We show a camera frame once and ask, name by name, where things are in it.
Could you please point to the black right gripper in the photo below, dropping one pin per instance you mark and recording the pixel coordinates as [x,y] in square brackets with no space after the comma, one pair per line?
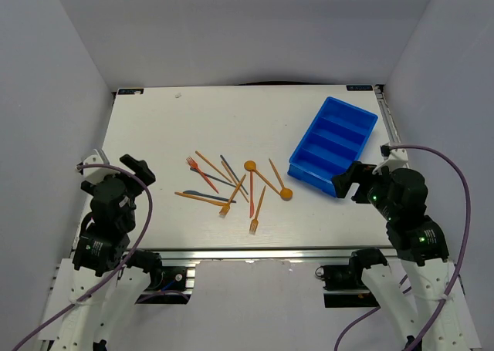
[359,173]

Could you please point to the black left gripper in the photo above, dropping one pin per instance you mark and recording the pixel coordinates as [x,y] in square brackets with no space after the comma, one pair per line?
[142,170]

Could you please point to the dark blue plastic knife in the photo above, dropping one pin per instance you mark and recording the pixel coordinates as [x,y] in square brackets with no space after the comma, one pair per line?
[196,193]

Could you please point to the orange spoon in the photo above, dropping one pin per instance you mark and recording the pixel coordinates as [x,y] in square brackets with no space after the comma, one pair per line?
[251,166]
[285,193]

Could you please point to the orange plastic knife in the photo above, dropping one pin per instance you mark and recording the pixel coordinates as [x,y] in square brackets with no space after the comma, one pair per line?
[197,198]

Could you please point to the orange fork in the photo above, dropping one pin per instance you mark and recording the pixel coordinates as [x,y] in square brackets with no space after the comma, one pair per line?
[255,221]
[225,208]

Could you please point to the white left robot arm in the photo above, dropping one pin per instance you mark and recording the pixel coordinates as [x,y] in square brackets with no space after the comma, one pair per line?
[108,275]

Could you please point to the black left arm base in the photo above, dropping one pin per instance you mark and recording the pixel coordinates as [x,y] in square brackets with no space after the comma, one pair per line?
[167,283]

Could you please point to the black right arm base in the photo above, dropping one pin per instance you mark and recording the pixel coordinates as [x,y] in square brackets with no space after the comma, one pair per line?
[343,281]

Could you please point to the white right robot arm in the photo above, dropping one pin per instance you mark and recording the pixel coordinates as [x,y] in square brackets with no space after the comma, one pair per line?
[432,321]

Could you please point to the blue divided plastic tray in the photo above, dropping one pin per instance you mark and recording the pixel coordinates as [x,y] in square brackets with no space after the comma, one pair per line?
[336,137]

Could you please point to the red-orange plastic fork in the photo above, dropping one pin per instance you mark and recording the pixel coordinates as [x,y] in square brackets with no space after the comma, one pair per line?
[194,165]

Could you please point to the dark blue chopstick long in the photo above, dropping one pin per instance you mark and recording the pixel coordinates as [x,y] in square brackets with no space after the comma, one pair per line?
[214,178]

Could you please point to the orange chopstick upper left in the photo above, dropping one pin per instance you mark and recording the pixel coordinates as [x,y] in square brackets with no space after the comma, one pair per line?
[209,163]

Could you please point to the orange chopstick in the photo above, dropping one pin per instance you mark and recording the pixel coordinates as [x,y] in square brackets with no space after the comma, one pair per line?
[209,163]
[235,182]

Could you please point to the orange chopstick middle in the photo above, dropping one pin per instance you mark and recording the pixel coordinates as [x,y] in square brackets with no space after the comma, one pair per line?
[235,182]

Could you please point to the dark blue chopstick short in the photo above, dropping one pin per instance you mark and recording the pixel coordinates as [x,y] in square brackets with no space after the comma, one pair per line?
[232,172]

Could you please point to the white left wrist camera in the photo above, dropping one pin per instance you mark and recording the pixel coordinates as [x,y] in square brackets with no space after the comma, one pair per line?
[96,156]

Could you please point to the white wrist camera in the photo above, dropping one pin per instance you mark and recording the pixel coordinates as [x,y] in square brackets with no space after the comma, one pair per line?
[96,156]
[393,159]

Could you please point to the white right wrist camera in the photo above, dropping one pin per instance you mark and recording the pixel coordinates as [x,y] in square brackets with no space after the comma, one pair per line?
[393,159]

